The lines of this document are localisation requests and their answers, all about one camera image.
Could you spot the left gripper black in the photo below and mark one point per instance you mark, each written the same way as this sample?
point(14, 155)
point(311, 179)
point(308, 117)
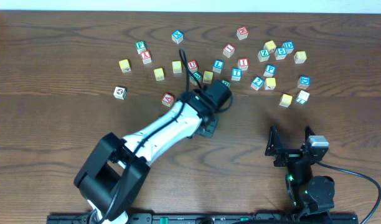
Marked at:
point(207, 128)

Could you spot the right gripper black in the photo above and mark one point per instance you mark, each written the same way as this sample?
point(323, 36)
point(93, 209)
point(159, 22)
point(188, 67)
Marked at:
point(291, 156)

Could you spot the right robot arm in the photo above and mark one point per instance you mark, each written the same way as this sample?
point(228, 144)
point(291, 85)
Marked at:
point(313, 195)

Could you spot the yellow block lower right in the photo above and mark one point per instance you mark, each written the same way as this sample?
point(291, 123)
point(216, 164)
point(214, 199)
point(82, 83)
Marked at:
point(285, 100)

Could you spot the white green Z block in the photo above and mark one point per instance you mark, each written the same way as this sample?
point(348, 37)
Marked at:
point(302, 97)

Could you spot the green R block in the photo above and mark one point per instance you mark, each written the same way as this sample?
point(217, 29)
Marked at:
point(226, 83)

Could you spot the yellow block beside B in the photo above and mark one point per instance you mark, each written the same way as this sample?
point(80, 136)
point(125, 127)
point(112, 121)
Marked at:
point(208, 77)

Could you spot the red A block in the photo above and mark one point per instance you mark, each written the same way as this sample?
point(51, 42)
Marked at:
point(167, 99)

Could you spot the green B block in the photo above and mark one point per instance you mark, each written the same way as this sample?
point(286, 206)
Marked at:
point(195, 78)

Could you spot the blue T block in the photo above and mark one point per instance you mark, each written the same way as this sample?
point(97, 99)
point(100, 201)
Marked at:
point(236, 74)

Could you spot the blue D block lower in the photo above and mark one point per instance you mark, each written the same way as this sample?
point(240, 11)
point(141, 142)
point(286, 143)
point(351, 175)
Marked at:
point(304, 82)

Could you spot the blue d block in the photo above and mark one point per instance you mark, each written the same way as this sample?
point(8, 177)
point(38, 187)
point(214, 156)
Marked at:
point(288, 46)
point(304, 82)

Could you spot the blue L block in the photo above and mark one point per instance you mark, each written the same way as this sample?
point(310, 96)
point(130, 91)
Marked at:
point(218, 66)

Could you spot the yellow block beside 2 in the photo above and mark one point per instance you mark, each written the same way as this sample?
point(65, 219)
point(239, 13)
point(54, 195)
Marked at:
point(270, 83)

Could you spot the red U block upper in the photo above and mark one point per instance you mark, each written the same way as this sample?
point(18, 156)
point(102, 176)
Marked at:
point(192, 66)

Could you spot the blue 2 block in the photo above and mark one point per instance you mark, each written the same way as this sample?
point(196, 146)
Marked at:
point(257, 83)

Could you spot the yellow block centre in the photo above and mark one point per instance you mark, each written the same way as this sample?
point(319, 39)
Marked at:
point(177, 67)

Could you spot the yellow block left middle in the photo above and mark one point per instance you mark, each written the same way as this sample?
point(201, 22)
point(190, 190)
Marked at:
point(159, 74)

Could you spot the red I block lower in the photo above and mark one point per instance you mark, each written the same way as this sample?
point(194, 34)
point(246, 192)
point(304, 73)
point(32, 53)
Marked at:
point(243, 63)

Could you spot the red i block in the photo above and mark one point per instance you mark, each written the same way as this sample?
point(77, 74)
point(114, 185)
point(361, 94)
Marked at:
point(228, 50)
point(243, 63)

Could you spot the blue P block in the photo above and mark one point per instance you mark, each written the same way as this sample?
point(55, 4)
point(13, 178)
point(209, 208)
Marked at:
point(269, 71)

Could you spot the red I block upper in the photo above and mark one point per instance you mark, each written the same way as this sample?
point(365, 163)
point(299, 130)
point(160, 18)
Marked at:
point(228, 50)

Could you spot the yellow block far right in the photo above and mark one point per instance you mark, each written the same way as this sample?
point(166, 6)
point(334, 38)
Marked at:
point(300, 57)

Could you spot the blue 5 block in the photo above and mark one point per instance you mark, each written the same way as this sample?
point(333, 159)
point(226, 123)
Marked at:
point(280, 53)

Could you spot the red Y block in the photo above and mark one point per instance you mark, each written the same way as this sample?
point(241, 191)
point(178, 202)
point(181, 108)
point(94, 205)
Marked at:
point(146, 57)

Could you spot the blue X block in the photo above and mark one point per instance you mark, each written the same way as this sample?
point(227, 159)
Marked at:
point(177, 36)

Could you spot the blue D block upper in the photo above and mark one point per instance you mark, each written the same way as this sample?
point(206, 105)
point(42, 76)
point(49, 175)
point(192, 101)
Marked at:
point(288, 46)

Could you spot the white symbol block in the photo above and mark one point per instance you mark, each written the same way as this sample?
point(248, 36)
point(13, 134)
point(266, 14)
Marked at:
point(120, 92)

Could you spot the yellow block top right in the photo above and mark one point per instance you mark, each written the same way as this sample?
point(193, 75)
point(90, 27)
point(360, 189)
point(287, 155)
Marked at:
point(270, 46)

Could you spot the red H block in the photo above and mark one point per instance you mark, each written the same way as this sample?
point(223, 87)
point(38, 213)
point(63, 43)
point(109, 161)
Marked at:
point(242, 33)

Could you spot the yellow block far left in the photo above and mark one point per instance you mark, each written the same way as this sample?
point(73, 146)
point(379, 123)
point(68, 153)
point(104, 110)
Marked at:
point(125, 65)

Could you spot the green F block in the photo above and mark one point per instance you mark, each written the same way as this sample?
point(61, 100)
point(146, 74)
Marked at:
point(140, 46)

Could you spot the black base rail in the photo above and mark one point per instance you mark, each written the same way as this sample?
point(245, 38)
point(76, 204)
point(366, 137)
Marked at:
point(147, 218)

